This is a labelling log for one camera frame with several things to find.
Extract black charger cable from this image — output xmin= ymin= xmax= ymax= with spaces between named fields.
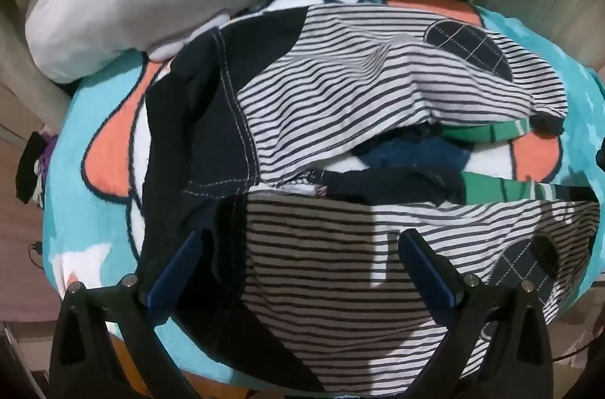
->
xmin=27 ymin=240 xmax=47 ymax=268

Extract black and purple cloth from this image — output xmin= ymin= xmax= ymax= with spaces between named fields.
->
xmin=16 ymin=131 xmax=58 ymax=207

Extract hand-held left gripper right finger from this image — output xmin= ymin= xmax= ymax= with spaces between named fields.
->
xmin=398 ymin=229 xmax=556 ymax=399

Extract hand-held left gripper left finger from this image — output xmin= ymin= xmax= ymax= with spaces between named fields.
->
xmin=48 ymin=229 xmax=209 ymax=399

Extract teal cartoon printed blanket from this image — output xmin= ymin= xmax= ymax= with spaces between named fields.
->
xmin=42 ymin=0 xmax=605 ymax=390

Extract striped navy pants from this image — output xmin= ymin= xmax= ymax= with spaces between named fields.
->
xmin=137 ymin=2 xmax=601 ymax=395

